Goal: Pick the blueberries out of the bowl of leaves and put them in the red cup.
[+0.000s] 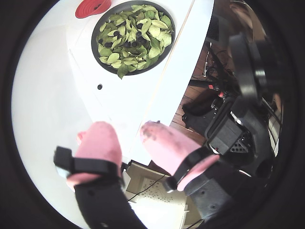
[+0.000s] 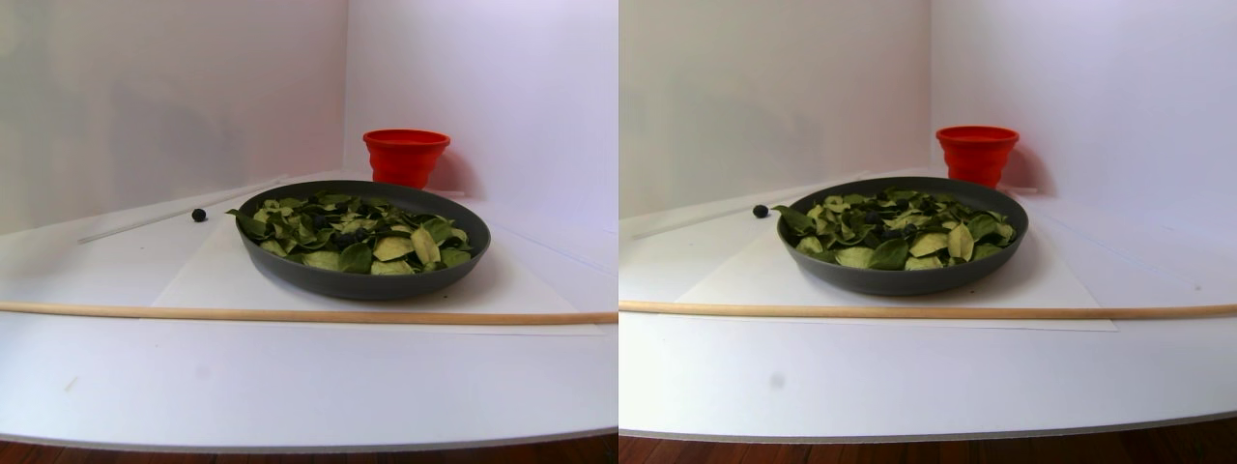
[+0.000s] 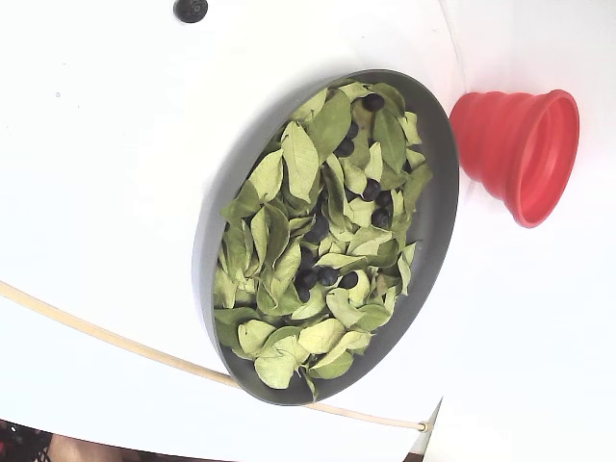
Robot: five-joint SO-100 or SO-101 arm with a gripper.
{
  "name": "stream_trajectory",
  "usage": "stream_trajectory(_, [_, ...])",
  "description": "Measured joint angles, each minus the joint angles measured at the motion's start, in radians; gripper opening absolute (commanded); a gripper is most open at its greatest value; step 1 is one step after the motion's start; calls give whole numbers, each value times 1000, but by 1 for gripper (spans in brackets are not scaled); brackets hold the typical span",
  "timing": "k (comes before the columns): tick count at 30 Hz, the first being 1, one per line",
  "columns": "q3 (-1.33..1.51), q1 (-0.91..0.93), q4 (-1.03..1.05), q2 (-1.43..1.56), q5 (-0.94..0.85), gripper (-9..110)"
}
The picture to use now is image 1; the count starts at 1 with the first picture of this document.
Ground white perforated box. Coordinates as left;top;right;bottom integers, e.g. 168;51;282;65
121;161;200;229

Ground pile of green leaves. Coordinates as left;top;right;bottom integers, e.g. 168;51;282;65
96;4;174;80

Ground red collapsible silicone cup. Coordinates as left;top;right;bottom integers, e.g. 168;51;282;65
75;0;112;19

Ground black bag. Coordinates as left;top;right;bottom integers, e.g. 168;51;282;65
182;90;216;138

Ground grey laptop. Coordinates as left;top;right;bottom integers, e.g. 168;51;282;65
205;14;221;44

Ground pink tipped gripper finger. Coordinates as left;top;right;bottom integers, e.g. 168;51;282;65
139;120;237;222
53;121;146;229

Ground dark grey round bowl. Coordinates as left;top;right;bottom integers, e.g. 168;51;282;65
91;0;177;76

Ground black camera lens module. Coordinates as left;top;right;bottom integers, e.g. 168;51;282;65
228;32;286;105

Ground black stand with red knobs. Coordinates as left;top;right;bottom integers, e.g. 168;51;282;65
207;83;227;98

